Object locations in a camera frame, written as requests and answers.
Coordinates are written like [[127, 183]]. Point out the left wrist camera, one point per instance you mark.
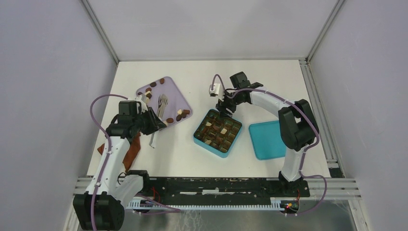
[[141, 98]]

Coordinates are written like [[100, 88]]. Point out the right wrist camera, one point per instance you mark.
[[215, 90]]

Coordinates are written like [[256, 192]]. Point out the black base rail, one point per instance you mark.
[[221, 191]]

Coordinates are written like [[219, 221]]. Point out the purple tray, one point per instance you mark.
[[177, 109]]

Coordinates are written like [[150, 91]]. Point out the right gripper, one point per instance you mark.
[[222, 105]]

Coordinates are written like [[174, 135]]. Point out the teal box lid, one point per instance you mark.
[[266, 140]]

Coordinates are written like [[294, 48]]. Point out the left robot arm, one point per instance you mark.
[[102, 206]]

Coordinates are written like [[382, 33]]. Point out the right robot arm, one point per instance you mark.
[[298, 127]]

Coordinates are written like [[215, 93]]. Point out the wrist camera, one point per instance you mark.
[[215, 90], [141, 98]]

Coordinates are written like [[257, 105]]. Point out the brown cloth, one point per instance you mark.
[[131, 154]]

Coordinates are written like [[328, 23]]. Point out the teal chocolate box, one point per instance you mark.
[[219, 138]]

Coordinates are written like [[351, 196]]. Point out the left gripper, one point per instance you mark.
[[155, 123]]

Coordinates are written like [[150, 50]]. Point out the metal kitchen tongs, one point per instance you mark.
[[162, 104]]

